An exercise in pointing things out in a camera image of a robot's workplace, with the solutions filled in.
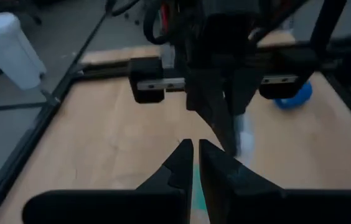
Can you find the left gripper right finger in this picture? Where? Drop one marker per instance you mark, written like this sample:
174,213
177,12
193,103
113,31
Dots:
241,202

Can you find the clear plastic zip bag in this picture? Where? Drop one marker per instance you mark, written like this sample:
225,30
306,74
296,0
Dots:
246,140

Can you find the blue elastic bandage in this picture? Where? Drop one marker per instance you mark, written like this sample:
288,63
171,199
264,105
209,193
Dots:
293,101

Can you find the black aluminium table frame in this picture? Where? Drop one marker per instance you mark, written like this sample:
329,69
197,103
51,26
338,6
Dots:
23,149

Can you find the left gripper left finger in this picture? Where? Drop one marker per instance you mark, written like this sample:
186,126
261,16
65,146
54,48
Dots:
163,205

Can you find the white plastic container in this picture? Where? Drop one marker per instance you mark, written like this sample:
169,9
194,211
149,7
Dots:
7,49

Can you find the teal bandage roll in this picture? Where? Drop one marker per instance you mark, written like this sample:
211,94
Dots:
198,189

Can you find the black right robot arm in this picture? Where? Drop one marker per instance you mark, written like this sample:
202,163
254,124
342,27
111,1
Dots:
194,25

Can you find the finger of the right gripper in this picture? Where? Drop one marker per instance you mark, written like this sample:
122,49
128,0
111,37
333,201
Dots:
244,90
213,99

